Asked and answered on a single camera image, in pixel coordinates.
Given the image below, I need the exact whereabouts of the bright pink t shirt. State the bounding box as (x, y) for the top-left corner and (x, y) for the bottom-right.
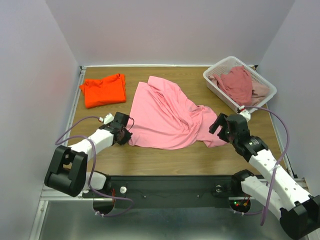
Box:
(128, 76), (225, 150)

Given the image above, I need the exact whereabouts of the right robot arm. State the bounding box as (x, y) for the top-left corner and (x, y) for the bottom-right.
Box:
(209, 113), (320, 240)

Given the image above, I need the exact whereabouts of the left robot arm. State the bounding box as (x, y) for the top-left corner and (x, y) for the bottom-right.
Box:
(44, 112), (132, 197)

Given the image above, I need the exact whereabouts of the folded orange t shirt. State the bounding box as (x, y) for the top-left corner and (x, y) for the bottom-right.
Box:
(79, 73), (127, 109)

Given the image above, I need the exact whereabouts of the dusty rose t shirt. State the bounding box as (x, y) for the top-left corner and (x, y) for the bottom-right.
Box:
(209, 66), (253, 106)

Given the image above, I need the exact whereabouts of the pale pink t shirt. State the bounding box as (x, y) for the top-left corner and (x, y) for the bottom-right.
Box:
(208, 74), (271, 108)

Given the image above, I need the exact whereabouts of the white plastic basket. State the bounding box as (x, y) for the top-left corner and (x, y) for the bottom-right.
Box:
(202, 55), (278, 114)

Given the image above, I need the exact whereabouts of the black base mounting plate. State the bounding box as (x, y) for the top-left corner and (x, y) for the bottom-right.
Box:
(82, 174), (266, 210)

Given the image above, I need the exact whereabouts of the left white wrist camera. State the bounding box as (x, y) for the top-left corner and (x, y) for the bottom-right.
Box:
(98, 113), (114, 125)

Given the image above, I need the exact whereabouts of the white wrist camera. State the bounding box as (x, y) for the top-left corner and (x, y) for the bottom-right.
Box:
(237, 105), (251, 122)
(98, 113), (114, 125)

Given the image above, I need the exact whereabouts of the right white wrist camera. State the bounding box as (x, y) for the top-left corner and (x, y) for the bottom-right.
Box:
(237, 105), (251, 122)

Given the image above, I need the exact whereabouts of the aluminium frame rail right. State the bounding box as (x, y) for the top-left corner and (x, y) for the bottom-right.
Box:
(264, 102), (320, 240)

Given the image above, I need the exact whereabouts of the aluminium frame rail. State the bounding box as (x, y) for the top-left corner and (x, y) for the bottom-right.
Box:
(264, 102), (320, 240)
(29, 66), (87, 240)

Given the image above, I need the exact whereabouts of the aluminium frame rail left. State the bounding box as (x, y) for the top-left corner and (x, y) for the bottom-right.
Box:
(29, 66), (87, 240)

